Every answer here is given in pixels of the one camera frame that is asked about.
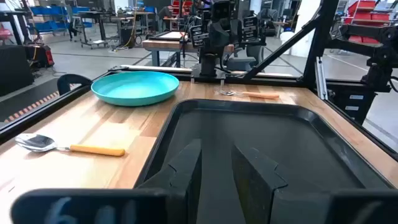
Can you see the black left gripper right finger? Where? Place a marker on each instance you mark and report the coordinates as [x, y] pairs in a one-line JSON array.
[[255, 186]]

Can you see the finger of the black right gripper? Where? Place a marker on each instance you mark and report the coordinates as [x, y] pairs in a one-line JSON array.
[[199, 35], [250, 28]]

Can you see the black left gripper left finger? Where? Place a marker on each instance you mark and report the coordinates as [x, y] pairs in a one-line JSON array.
[[183, 186]]

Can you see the teal round plate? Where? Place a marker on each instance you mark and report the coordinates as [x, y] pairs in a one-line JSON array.
[[133, 90]]

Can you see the black background robot arm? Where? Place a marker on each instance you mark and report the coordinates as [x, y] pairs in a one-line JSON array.
[[377, 56]]

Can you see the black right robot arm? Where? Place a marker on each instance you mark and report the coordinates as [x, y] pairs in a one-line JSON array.
[[208, 62]]

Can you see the black plastic serving tray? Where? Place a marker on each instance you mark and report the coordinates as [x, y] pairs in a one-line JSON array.
[[280, 130]]

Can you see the wooden-top workbench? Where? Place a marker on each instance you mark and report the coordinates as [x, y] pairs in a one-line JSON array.
[[164, 45]]

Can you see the grey office chair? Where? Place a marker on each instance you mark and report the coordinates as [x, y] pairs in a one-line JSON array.
[[242, 63]]

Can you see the grey metal rolling table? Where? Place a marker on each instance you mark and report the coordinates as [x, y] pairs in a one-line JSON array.
[[91, 15]]

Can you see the shelf with red bins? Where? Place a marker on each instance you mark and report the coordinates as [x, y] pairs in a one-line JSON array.
[[368, 15]]

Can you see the black control box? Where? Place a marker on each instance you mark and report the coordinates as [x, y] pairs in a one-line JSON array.
[[357, 105]]

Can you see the shelf with blue bins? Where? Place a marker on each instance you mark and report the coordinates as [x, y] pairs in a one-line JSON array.
[[49, 18]]

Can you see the red and black device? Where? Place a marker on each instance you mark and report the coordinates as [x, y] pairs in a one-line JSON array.
[[42, 56]]

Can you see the black orange-striped floor mat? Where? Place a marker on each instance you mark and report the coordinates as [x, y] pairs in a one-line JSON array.
[[28, 99]]

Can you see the steel-legged workbench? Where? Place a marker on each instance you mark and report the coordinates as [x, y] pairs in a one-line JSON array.
[[14, 15]]

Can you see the black cabinet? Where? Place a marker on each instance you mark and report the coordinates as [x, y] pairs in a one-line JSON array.
[[14, 68]]

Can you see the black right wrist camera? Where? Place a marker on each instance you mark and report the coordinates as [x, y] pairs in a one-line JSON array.
[[221, 9]]

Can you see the black metal table frame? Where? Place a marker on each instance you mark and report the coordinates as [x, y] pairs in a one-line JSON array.
[[320, 37]]

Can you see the silver aluminium bracket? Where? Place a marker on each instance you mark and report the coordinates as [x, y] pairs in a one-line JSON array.
[[321, 77]]

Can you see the black curved bracket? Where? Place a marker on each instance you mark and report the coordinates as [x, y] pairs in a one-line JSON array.
[[73, 79]]

